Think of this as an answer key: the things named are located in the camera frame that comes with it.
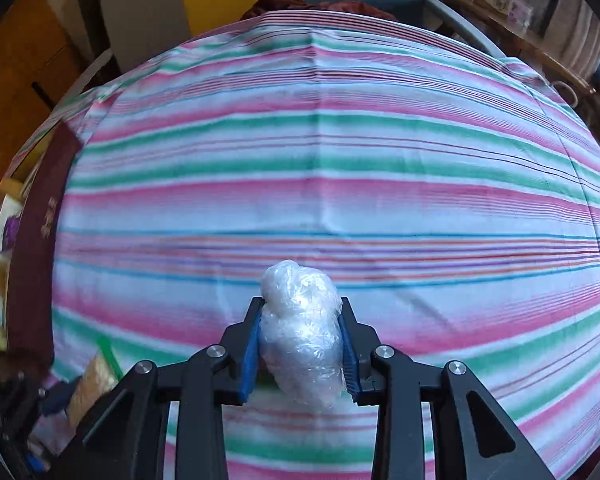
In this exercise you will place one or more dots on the striped tablecloth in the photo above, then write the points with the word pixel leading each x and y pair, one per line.
pixel 330 160

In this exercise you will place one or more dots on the purple white packet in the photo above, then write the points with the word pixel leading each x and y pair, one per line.
pixel 9 230

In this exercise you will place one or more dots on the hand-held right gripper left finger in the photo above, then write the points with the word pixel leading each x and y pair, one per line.
pixel 250 360

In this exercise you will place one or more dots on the wooden cabinet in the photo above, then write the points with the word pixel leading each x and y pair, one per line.
pixel 15 60

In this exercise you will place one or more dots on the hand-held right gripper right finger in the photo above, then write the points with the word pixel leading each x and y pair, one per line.
pixel 351 360

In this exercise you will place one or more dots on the wooden desk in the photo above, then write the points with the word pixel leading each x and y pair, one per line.
pixel 510 35

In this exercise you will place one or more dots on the clear packet with green strip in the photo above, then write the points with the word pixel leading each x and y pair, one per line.
pixel 92 380

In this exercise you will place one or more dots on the dark red cloth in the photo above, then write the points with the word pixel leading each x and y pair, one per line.
pixel 280 4

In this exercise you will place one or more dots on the grey yellow blue chair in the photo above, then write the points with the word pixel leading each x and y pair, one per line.
pixel 140 10

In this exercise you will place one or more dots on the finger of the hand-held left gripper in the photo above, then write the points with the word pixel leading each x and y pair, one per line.
pixel 60 397

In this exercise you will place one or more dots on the pink patterned curtain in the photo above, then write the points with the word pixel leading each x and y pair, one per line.
pixel 580 25

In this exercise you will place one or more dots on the gold tin box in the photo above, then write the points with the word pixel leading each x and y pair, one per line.
pixel 40 220

